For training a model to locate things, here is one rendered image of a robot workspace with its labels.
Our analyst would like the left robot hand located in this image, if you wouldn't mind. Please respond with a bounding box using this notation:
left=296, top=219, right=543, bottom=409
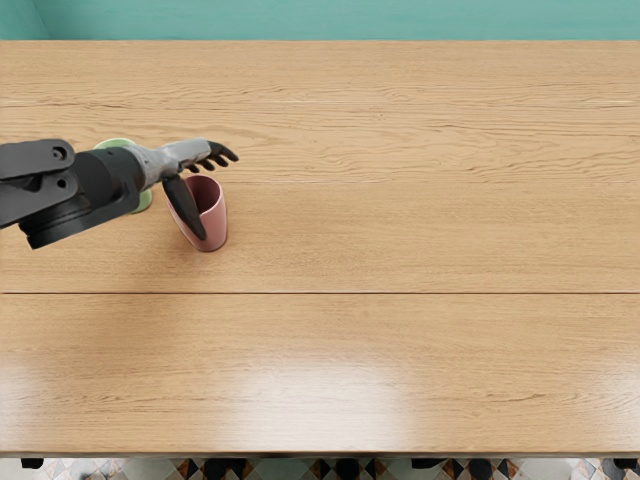
left=137, top=137, right=240, bottom=242

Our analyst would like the light green cup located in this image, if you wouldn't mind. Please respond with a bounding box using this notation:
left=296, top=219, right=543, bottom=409
left=93, top=137, right=154, bottom=213

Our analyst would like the pink cup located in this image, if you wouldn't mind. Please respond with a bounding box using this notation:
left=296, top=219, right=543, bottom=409
left=165, top=174, right=228, bottom=253

